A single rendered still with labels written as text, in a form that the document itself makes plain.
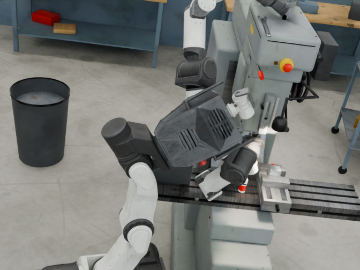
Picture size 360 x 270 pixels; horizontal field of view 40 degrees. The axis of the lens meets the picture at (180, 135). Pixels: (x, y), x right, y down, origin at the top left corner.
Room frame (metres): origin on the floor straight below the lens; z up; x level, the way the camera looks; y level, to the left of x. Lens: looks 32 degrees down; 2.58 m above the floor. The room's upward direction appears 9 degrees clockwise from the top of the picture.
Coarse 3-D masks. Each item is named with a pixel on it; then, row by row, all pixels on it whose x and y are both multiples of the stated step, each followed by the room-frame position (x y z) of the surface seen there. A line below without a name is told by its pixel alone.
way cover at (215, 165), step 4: (240, 128) 2.61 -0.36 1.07; (244, 132) 2.61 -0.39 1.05; (248, 132) 2.61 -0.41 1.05; (264, 136) 2.61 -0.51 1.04; (264, 140) 2.60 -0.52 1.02; (264, 148) 2.58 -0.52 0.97; (260, 152) 2.57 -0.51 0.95; (260, 156) 2.55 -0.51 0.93; (212, 160) 2.49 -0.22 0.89; (220, 160) 2.49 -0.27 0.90; (260, 160) 2.53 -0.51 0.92; (212, 164) 2.47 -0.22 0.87; (216, 164) 2.47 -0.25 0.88; (220, 164) 2.48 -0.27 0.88; (212, 168) 2.45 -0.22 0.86
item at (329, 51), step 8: (320, 32) 2.65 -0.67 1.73; (328, 32) 2.67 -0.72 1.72; (328, 40) 2.54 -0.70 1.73; (320, 48) 2.51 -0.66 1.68; (328, 48) 2.48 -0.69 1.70; (336, 48) 2.48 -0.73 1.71; (328, 56) 2.48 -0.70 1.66; (320, 64) 2.48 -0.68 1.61; (328, 64) 2.48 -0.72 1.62; (312, 72) 2.52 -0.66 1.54; (320, 72) 2.48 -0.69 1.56; (328, 72) 2.48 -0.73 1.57; (320, 80) 2.48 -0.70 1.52
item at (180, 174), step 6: (168, 162) 2.16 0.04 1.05; (174, 168) 2.17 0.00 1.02; (180, 168) 2.17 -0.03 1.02; (186, 168) 2.18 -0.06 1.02; (156, 174) 2.16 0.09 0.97; (162, 174) 2.16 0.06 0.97; (168, 174) 2.17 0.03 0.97; (174, 174) 2.17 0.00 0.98; (180, 174) 2.17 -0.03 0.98; (186, 174) 2.18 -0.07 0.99; (156, 180) 2.16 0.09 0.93; (162, 180) 2.16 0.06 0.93; (168, 180) 2.17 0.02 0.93; (174, 180) 2.17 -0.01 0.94; (180, 180) 2.17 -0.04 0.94; (186, 180) 2.18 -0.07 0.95
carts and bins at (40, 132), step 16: (32, 80) 3.67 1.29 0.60; (48, 80) 3.71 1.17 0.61; (352, 80) 4.66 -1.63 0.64; (16, 96) 3.52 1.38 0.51; (32, 96) 3.57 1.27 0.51; (48, 96) 3.62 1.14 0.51; (64, 96) 3.64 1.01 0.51; (16, 112) 3.31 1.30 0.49; (32, 112) 3.26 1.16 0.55; (48, 112) 3.29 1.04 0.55; (64, 112) 3.43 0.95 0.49; (352, 112) 4.61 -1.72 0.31; (16, 128) 3.34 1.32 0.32; (32, 128) 3.27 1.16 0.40; (48, 128) 3.30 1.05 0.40; (64, 128) 3.45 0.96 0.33; (336, 128) 4.66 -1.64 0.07; (352, 128) 4.27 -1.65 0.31; (32, 144) 3.28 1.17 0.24; (48, 144) 3.31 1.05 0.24; (64, 144) 3.49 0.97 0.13; (352, 144) 3.91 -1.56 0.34; (32, 160) 3.29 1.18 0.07; (48, 160) 3.32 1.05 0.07
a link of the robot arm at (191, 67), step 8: (184, 48) 1.91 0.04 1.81; (192, 48) 1.89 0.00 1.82; (200, 48) 1.90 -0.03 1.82; (184, 56) 1.92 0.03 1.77; (192, 56) 1.90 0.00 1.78; (200, 56) 1.88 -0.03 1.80; (184, 64) 1.88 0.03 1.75; (192, 64) 1.85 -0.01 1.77; (184, 72) 1.85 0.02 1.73; (192, 72) 1.83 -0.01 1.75
